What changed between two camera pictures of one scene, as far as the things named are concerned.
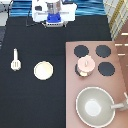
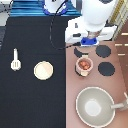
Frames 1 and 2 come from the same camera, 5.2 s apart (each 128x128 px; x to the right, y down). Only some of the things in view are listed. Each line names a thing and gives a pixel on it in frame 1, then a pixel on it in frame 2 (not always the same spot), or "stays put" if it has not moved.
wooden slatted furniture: [117, 15] stays put
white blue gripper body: [54, 20] → [91, 39]
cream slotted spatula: [15, 64] stays put
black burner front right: [106, 68] stays put
